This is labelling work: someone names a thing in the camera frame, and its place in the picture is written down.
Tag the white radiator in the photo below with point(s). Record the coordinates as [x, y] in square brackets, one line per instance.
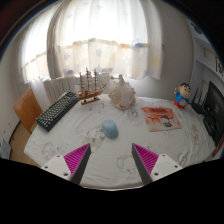
[58, 86]

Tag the cartoon boy figurine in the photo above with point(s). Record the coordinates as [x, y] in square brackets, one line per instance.
[182, 96]

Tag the black monitor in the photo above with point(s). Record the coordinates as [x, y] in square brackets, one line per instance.
[216, 106]

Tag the large white conch shell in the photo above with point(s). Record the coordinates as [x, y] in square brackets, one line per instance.
[122, 95]

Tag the wooden model sailing ship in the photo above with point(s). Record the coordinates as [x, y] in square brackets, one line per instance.
[89, 93]

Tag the white printed tablecloth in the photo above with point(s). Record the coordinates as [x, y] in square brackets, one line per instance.
[133, 133]

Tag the wooden chair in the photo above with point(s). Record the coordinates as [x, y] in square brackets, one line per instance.
[27, 109]

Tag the black router with antennas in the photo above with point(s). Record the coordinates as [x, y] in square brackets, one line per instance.
[198, 107]

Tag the red printed mouse pad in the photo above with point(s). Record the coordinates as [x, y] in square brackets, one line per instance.
[161, 118]

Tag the black keyboard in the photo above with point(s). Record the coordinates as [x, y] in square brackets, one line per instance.
[56, 111]

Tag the white star-print curtain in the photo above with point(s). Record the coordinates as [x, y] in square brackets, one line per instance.
[100, 40]

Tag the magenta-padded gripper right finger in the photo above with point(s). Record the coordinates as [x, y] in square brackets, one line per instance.
[147, 160]

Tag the light blue computer mouse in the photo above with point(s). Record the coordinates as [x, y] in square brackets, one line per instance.
[110, 129]

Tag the white wall shelf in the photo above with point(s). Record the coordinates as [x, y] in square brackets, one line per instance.
[208, 50]

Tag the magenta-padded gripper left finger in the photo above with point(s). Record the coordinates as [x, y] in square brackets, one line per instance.
[76, 159]

